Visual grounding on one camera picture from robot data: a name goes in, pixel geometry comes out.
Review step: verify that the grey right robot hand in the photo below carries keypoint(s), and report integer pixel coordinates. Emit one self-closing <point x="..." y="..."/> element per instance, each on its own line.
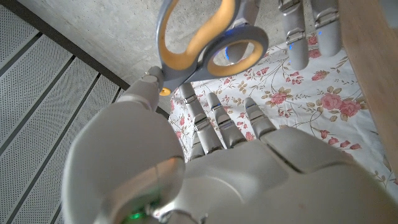
<point x="295" y="31"/>

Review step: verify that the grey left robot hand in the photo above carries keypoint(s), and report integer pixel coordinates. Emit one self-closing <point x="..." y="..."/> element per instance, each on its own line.
<point x="233" y="180"/>

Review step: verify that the floral print backdrop cloth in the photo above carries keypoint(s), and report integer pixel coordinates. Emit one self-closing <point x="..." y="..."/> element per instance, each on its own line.
<point x="311" y="87"/>

